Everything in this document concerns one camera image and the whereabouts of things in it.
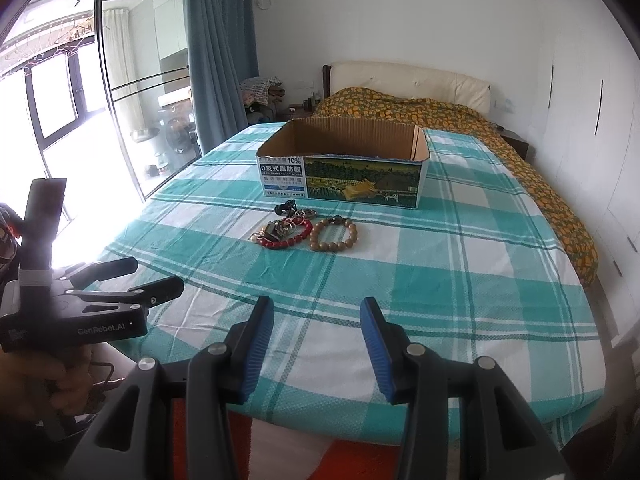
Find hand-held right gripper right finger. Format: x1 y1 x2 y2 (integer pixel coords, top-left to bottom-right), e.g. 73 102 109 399
360 296 568 480

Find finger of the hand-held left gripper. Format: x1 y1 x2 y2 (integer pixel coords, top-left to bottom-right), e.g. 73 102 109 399
65 276 185 312
52 257 139 293

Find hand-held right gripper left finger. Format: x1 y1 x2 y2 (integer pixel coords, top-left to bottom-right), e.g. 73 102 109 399
67 296 276 480

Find red bead bracelet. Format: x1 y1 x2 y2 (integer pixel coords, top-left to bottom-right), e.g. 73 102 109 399
249 217 314 251

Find brown wooden bead bracelet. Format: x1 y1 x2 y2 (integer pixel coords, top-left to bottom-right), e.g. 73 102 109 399
309 215 359 254

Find metal key ring charm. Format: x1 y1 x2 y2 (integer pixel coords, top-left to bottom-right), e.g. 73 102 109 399
264 207 319 242

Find printed cardboard box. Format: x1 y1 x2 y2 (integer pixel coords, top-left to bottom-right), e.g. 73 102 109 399
256 117 431 209

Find person's left hand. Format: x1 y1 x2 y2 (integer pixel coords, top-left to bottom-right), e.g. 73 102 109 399
0 344 98 423

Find teal checked tablecloth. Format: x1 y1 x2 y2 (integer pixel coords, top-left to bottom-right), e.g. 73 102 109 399
92 122 615 450

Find orange cloth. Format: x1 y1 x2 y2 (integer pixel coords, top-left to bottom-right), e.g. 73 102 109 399
170 400 416 480

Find grey washing machine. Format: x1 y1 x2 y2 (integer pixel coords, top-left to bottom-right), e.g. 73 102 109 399
157 102 202 166

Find black framed glass door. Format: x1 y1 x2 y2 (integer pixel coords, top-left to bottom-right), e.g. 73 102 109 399
0 0 201 226

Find pile of clothes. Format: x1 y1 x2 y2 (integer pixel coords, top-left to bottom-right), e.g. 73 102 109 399
240 76 287 123

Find dark wooden nightstand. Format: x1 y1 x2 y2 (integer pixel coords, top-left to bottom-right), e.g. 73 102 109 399
500 129 535 163
280 101 321 122

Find orange patterned bed blanket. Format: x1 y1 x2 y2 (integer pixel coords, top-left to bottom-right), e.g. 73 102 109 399
311 87 600 288

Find blue curtain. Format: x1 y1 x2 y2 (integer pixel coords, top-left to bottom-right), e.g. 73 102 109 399
181 0 262 157

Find cream padded headboard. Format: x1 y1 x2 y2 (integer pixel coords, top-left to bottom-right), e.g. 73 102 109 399
322 61 492 113

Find white wardrobe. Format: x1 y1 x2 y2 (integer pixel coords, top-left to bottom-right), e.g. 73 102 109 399
530 0 640 346

